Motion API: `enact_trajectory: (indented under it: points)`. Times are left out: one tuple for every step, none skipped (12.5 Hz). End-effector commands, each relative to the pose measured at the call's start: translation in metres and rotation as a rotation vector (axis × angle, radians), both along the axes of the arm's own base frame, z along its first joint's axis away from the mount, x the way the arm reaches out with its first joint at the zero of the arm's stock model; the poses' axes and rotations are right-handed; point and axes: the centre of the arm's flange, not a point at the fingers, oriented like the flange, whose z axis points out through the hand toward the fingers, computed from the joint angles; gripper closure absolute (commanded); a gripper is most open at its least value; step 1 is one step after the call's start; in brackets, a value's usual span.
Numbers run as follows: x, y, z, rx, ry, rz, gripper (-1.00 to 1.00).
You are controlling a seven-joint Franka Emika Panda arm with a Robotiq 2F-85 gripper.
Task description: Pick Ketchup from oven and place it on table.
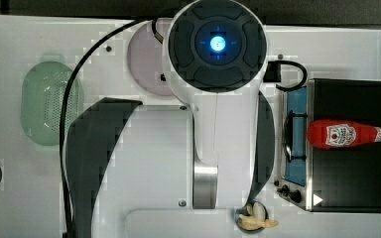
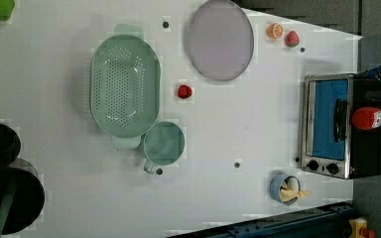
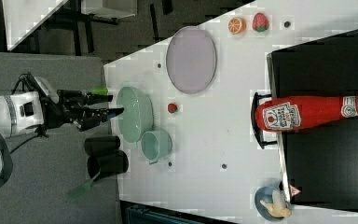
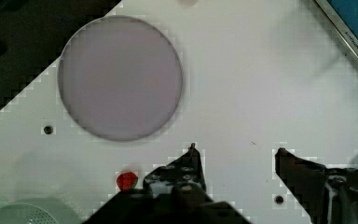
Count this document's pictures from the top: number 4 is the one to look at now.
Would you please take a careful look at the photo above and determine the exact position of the green colander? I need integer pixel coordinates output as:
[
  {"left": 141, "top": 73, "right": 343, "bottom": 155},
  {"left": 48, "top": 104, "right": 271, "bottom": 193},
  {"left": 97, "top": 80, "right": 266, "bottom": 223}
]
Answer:
[{"left": 0, "top": 198, "right": 82, "bottom": 224}]

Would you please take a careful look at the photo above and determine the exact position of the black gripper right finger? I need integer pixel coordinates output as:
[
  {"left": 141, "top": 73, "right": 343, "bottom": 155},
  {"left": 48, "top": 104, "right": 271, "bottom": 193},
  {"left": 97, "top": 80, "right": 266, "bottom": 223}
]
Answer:
[{"left": 275, "top": 147, "right": 358, "bottom": 224}]

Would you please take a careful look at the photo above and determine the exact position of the red strawberry toy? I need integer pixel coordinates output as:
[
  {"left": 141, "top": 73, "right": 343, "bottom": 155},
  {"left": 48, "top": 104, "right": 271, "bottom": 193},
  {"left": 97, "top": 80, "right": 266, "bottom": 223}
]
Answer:
[{"left": 116, "top": 172, "right": 138, "bottom": 190}]

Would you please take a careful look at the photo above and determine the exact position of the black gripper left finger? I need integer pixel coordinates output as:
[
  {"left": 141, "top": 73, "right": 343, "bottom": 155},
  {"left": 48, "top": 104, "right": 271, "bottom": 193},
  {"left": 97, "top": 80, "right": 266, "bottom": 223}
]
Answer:
[{"left": 143, "top": 143, "right": 206, "bottom": 197}]

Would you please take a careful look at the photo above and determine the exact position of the round grey plate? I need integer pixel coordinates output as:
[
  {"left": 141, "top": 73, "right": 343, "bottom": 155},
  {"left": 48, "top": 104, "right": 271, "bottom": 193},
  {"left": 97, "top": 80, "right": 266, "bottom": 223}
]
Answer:
[{"left": 57, "top": 16, "right": 184, "bottom": 141}]

